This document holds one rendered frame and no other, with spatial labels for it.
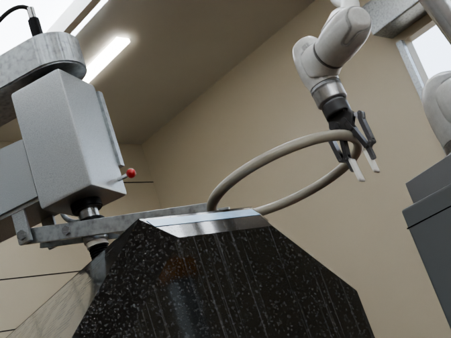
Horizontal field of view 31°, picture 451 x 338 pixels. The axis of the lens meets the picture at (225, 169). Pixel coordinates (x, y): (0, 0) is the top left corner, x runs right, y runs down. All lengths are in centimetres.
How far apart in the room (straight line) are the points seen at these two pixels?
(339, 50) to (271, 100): 620
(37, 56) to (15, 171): 38
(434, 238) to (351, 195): 531
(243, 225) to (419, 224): 66
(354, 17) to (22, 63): 114
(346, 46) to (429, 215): 58
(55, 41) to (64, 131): 33
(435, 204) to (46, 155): 120
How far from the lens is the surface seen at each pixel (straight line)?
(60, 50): 277
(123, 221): 251
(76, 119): 264
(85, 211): 263
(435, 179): 251
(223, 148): 889
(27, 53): 279
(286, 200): 258
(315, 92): 231
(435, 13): 256
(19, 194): 270
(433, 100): 260
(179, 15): 754
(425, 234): 248
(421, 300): 742
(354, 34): 221
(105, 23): 731
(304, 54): 233
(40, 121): 269
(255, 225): 204
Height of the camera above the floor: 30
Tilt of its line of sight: 18 degrees up
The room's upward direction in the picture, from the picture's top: 19 degrees counter-clockwise
